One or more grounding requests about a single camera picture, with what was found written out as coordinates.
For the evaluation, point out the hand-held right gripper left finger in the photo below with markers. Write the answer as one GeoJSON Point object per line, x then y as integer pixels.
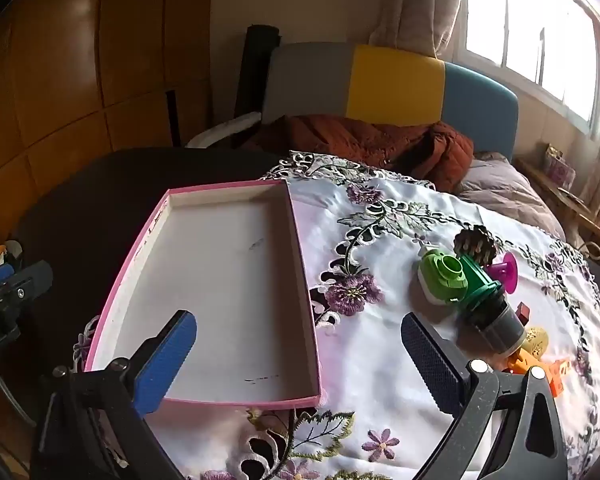
{"type": "Point", "coordinates": [165, 365]}

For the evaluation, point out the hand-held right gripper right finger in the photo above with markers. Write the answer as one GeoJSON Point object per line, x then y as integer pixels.
{"type": "Point", "coordinates": [430, 360]}

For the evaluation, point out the grey black plastic cylinder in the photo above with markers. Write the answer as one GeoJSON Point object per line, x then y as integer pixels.
{"type": "Point", "coordinates": [500, 327]}

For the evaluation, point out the light green round plastic part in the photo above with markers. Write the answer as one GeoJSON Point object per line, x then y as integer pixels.
{"type": "Point", "coordinates": [440, 272]}

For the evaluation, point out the green flanged plastic tube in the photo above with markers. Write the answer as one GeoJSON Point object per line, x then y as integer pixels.
{"type": "Point", "coordinates": [475, 280]}

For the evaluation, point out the yellow curved plastic piece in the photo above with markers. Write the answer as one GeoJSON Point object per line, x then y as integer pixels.
{"type": "Point", "coordinates": [525, 362]}

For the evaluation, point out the dark red plastic block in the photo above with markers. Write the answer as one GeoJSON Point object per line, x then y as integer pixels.
{"type": "Point", "coordinates": [522, 312]}

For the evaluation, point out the pink cardboard box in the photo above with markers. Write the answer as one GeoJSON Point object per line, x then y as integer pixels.
{"type": "Point", "coordinates": [220, 270]}

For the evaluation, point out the magenta plastic cup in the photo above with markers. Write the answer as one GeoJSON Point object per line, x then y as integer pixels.
{"type": "Point", "coordinates": [507, 272]}

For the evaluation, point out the brown studded massage disc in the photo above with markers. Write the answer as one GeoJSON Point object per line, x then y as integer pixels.
{"type": "Point", "coordinates": [472, 242]}

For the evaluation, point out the orange plastic piece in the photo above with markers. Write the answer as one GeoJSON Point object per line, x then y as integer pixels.
{"type": "Point", "coordinates": [560, 375]}

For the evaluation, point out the embroidered floral tablecloth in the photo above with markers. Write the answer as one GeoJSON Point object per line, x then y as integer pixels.
{"type": "Point", "coordinates": [370, 360]}

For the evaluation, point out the pale pink quilt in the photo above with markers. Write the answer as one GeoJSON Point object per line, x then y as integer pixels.
{"type": "Point", "coordinates": [505, 190]}

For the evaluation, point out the wooden bedside table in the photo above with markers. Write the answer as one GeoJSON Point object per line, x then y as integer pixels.
{"type": "Point", "coordinates": [565, 200]}

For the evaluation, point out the rust orange blanket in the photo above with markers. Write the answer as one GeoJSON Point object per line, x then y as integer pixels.
{"type": "Point", "coordinates": [360, 140]}

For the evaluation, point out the small pink patterned box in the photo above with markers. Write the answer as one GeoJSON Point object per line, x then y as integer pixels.
{"type": "Point", "coordinates": [560, 167]}

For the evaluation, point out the wooden wardrobe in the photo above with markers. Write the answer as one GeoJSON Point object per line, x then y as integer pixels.
{"type": "Point", "coordinates": [80, 60]}

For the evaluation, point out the white cloth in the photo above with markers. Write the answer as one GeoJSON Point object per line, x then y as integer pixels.
{"type": "Point", "coordinates": [220, 132]}

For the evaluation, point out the grey yellow blue headboard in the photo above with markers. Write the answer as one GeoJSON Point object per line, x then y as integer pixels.
{"type": "Point", "coordinates": [320, 85]}

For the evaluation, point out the window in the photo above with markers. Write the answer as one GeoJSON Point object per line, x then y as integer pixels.
{"type": "Point", "coordinates": [530, 35]}

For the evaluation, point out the beige curtain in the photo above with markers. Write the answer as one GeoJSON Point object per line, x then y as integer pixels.
{"type": "Point", "coordinates": [420, 5]}

